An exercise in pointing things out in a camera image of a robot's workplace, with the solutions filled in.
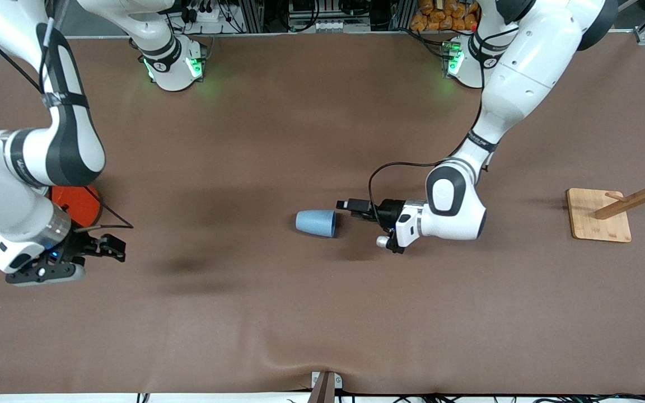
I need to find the metal table clamp bracket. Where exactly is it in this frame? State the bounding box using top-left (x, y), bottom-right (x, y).
top-left (310, 371), bottom-right (343, 403)

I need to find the light blue plastic cup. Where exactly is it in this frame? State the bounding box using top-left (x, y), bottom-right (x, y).
top-left (296, 209), bottom-right (338, 238)

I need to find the white power strip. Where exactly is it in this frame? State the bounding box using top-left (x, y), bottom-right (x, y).
top-left (289, 20), bottom-right (372, 34)

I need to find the orange snack bags pile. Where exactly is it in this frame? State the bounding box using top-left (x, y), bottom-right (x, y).
top-left (410, 0), bottom-right (480, 32)

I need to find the wooden mug tree rack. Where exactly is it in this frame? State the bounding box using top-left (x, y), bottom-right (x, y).
top-left (567, 150), bottom-right (645, 243)

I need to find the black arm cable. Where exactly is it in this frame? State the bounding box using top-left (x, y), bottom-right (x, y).
top-left (368, 101), bottom-right (494, 226)
top-left (0, 8), bottom-right (134, 232)

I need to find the orange can with grey lid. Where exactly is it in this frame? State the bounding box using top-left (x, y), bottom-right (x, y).
top-left (50, 185), bottom-right (103, 228)

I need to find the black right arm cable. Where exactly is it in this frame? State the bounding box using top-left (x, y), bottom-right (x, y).
top-left (0, 8), bottom-right (134, 232)

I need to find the brown table mat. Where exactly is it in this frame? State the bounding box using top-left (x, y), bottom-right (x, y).
top-left (0, 32), bottom-right (645, 396)

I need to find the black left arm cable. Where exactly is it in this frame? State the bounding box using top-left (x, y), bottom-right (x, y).
top-left (368, 101), bottom-right (494, 226)

